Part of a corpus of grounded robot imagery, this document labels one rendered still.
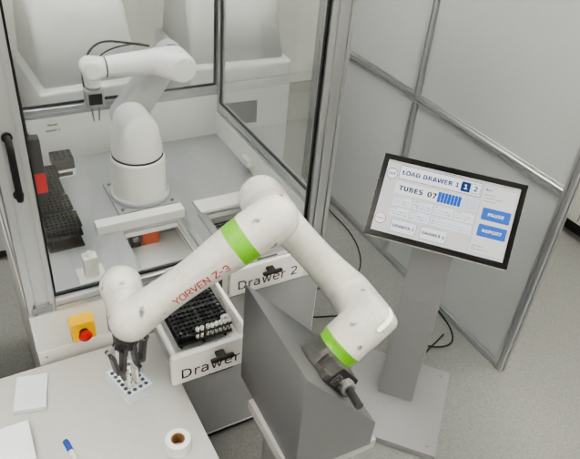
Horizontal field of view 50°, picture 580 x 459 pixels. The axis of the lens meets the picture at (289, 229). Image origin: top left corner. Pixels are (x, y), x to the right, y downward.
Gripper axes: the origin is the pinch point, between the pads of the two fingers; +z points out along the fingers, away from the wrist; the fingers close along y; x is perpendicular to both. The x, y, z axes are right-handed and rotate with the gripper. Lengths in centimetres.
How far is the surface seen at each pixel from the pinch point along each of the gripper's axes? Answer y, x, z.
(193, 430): -6.0, 22.3, 7.7
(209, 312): -30.2, -1.5, -6.2
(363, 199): -210, -80, 62
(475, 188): -126, 28, -32
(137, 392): 0.0, 3.3, 4.6
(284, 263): -66, -5, -6
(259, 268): -56, -8, -7
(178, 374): -9.6, 10.1, -2.4
